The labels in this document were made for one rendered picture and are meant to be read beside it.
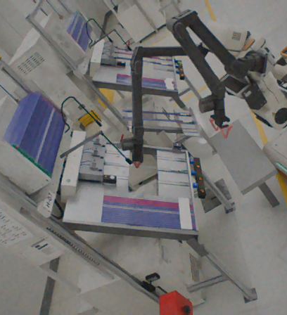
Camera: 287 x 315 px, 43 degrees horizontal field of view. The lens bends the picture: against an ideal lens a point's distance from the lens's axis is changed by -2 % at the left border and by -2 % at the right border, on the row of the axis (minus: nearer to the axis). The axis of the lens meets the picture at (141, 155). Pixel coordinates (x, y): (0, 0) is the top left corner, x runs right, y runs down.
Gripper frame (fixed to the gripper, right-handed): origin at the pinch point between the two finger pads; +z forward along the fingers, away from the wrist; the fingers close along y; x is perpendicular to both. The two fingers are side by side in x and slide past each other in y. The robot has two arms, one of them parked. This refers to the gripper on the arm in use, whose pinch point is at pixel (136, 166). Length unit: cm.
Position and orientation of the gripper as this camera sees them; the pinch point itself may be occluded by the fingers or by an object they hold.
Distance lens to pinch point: 227.7
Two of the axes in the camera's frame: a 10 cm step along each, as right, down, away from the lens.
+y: 0.1, 6.5, -7.6
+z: -0.7, 7.6, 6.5
